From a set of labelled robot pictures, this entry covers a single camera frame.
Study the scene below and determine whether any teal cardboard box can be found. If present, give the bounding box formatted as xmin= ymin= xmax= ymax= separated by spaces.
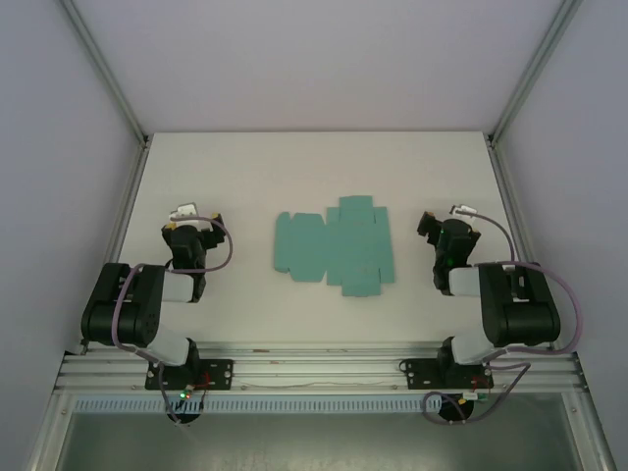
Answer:
xmin=272 ymin=195 xmax=396 ymax=299

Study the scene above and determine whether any grey metal sheet panel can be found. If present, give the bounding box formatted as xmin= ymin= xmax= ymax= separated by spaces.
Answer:
xmin=27 ymin=392 xmax=615 ymax=471

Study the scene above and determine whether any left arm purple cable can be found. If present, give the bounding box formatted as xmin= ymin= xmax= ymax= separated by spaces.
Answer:
xmin=111 ymin=215 xmax=235 ymax=424

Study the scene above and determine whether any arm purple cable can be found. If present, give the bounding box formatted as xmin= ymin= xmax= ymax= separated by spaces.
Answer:
xmin=111 ymin=215 xmax=235 ymax=424
xmin=422 ymin=210 xmax=585 ymax=426

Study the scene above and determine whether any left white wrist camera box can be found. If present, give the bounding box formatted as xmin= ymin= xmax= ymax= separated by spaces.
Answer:
xmin=169 ymin=201 xmax=203 ymax=229

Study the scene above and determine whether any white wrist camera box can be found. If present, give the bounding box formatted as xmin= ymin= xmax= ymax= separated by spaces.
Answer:
xmin=449 ymin=202 xmax=480 ymax=230
xmin=169 ymin=201 xmax=203 ymax=229

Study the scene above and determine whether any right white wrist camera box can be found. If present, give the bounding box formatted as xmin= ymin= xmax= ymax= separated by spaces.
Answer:
xmin=449 ymin=202 xmax=480 ymax=230

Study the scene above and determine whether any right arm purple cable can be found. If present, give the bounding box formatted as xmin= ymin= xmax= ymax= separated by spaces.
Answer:
xmin=422 ymin=210 xmax=585 ymax=426

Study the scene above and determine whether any aluminium table side rail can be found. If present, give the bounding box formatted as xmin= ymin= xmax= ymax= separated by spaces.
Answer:
xmin=485 ymin=136 xmax=561 ymax=352
xmin=77 ymin=136 xmax=151 ymax=355

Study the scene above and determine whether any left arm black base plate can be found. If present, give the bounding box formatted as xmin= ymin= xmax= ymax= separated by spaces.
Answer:
xmin=143 ymin=357 xmax=235 ymax=393

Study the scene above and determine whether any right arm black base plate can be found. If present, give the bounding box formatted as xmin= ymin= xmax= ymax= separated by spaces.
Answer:
xmin=398 ymin=356 xmax=494 ymax=393

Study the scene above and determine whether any black round cable grommet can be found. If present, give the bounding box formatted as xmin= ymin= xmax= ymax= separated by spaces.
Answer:
xmin=437 ymin=394 xmax=476 ymax=425
xmin=166 ymin=409 xmax=201 ymax=426

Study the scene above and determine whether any aluminium frame post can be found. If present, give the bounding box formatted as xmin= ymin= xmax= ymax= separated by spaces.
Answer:
xmin=488 ymin=0 xmax=585 ymax=144
xmin=59 ymin=0 xmax=150 ymax=144

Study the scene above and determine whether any aluminium mounting rail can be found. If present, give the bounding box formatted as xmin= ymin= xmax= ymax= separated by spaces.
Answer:
xmin=52 ymin=341 xmax=588 ymax=394

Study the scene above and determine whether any slotted grey cable duct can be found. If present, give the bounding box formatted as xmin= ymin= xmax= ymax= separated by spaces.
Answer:
xmin=73 ymin=396 xmax=445 ymax=415

